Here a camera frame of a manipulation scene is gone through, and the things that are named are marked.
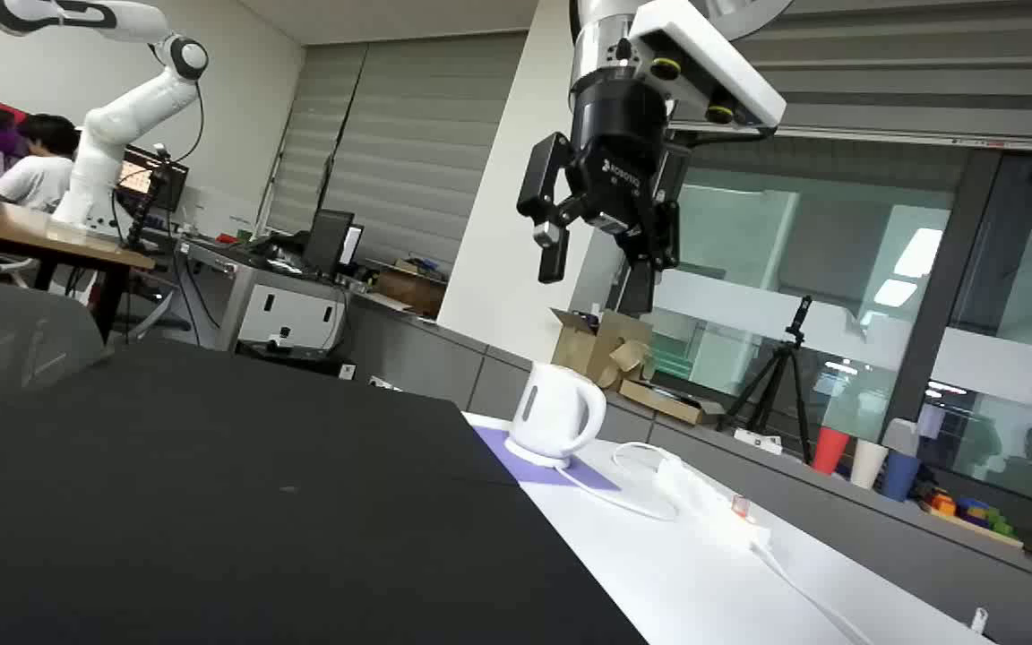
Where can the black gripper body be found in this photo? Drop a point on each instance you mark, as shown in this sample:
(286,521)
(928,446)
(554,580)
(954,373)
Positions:
(618,131)

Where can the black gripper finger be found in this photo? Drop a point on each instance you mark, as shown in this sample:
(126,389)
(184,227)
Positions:
(542,181)
(658,220)

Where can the white computer mouse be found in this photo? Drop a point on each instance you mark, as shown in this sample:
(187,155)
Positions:
(554,415)

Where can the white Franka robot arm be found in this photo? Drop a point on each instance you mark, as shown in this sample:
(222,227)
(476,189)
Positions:
(602,29)

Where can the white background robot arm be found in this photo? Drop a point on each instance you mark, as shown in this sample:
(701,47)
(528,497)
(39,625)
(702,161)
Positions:
(121,114)

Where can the open cardboard box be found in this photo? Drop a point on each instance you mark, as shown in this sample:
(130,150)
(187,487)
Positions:
(599,346)

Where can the brown cardboard box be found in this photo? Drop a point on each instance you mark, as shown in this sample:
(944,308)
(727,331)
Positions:
(410,292)

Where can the flat cardboard box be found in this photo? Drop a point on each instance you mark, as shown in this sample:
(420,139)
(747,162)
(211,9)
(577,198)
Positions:
(664,404)

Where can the black computer monitor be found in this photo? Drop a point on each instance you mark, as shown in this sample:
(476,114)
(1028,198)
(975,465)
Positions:
(326,241)

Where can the purple mat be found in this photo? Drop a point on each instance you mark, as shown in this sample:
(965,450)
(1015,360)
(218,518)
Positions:
(596,480)

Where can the white power strip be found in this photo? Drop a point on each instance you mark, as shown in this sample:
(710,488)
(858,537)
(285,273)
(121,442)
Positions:
(707,502)

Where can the white cabinet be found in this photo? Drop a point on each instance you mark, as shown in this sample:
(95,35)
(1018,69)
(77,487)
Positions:
(290,317)

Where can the red cup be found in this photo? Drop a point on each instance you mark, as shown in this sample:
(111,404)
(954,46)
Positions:
(827,454)

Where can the grey slatted window blinds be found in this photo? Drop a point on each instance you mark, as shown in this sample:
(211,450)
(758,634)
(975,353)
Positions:
(923,75)

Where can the white cup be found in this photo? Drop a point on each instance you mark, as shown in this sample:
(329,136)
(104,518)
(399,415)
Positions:
(868,465)

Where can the grey cup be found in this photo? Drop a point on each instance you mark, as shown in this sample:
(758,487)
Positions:
(899,437)

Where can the blue cup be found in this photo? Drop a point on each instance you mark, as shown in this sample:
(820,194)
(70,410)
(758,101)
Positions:
(897,480)

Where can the dark equipment with orange screen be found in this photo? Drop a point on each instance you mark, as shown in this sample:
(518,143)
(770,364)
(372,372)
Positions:
(151,186)

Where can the colourful toys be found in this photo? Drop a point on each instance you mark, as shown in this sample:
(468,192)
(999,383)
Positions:
(968,513)

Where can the black board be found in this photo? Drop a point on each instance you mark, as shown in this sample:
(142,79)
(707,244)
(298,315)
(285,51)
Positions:
(240,513)

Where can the wooden desk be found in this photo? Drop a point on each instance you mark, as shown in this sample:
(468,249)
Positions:
(52,244)

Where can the person in white shirt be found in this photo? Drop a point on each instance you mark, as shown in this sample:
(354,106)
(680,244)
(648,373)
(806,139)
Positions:
(35,181)

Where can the dark grey office chair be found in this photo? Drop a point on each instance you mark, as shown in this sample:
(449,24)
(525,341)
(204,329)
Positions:
(2,341)

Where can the black camera tripod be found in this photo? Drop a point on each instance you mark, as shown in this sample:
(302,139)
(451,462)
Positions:
(787,379)

